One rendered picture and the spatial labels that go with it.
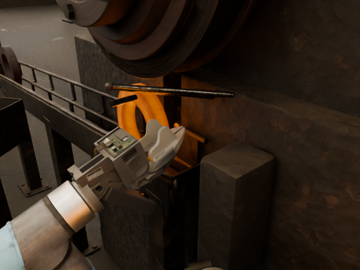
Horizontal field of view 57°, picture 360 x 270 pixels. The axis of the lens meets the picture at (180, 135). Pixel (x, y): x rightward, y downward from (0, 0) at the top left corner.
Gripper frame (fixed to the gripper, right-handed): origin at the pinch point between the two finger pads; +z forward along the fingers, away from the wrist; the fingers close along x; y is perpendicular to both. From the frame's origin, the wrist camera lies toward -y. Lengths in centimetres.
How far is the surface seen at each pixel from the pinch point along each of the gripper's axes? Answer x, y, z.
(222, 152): -12.2, 2.4, -0.2
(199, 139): -0.8, -3.1, 3.1
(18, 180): 130, -69, -39
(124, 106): 17.0, 1.4, -1.9
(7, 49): 114, -2, -7
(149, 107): 5.9, 5.0, -1.0
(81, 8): 7.4, 25.6, -4.3
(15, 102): 56, -1, -18
